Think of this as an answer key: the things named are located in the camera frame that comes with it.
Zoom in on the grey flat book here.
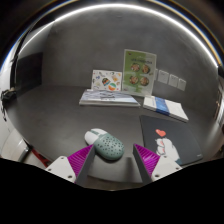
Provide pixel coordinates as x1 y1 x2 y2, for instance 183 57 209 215
78 88 141 108

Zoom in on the black wall screen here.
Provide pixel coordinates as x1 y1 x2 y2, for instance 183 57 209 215
15 52 44 93

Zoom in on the dark mouse pad heart print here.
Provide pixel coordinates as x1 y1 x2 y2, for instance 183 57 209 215
139 114 204 167

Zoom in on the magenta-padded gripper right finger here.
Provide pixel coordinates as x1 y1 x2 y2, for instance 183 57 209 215
132 143 184 185

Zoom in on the green menu sign stand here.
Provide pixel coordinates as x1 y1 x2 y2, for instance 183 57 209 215
121 48 158 98

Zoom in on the white book with blue band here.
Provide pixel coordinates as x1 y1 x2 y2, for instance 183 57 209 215
142 95 190 123

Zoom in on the green and white computer mouse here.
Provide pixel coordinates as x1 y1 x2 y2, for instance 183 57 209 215
84 128 125 162

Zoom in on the curved ceiling light strip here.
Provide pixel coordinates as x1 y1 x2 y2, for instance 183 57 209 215
19 3 219 68

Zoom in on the white card with stickers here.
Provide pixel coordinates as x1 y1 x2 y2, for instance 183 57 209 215
90 69 123 93

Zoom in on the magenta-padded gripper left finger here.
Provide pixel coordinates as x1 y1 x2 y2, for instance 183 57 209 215
44 143 97 185

